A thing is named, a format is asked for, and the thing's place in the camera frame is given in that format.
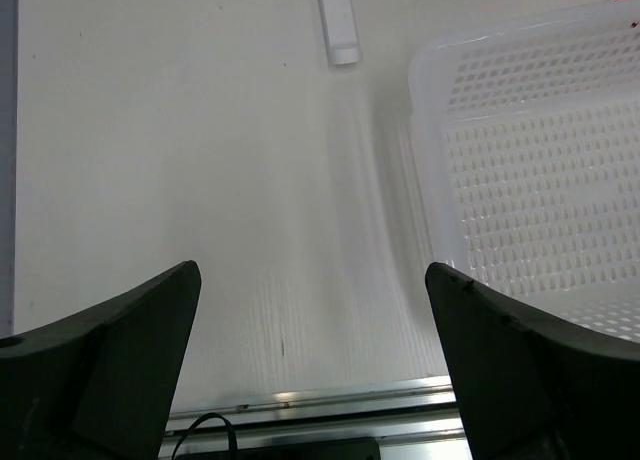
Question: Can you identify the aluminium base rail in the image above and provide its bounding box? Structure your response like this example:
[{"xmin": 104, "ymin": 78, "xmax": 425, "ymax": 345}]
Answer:
[{"xmin": 158, "ymin": 376, "xmax": 471, "ymax": 459}]

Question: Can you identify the white plastic basket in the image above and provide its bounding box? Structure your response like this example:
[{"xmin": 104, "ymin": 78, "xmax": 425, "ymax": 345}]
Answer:
[{"xmin": 409, "ymin": 0, "xmax": 639, "ymax": 341}]

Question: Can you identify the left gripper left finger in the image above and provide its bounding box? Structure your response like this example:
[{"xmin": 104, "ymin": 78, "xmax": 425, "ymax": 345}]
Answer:
[{"xmin": 1, "ymin": 261, "xmax": 201, "ymax": 459}]

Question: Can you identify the white clothes rack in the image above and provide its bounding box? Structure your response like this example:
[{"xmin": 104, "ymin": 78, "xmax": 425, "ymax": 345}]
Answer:
[{"xmin": 318, "ymin": 0, "xmax": 361, "ymax": 66}]

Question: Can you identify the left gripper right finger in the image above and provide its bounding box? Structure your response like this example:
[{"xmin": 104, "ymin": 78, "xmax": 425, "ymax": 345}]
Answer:
[{"xmin": 425, "ymin": 262, "xmax": 639, "ymax": 459}]

